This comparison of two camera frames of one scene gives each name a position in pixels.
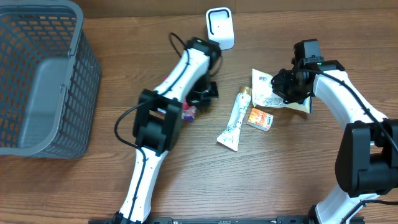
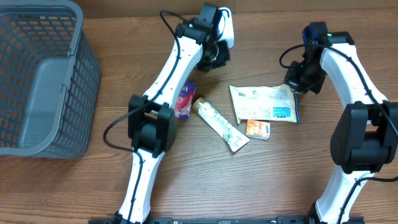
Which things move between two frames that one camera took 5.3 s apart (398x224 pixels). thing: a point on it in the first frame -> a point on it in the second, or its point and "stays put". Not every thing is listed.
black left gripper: x=194 y=100 -> x=222 y=45
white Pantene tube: x=229 y=136 -> x=234 y=138
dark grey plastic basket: x=50 y=79 stays put
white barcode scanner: x=220 y=27 stays put
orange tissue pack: x=260 y=119 -> x=258 y=129
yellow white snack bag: x=265 y=95 -> x=277 y=103
